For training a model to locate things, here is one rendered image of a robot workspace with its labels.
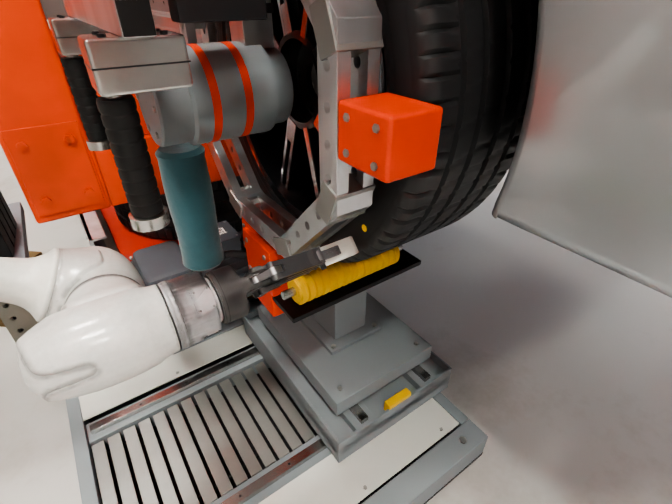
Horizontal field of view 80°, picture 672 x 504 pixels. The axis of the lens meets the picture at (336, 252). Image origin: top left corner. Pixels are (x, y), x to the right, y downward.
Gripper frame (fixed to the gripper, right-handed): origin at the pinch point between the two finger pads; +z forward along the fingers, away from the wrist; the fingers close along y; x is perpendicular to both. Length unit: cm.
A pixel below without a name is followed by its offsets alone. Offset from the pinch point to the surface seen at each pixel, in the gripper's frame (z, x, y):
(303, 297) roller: -2.8, -4.3, -13.3
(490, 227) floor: 130, -8, -83
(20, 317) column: -55, 24, -85
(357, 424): 4.3, -34.8, -31.7
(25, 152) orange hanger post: -37, 49, -41
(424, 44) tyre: 4.8, 14.4, 27.9
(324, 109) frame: -3.8, 14.1, 18.6
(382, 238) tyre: 4.8, -1.3, 6.3
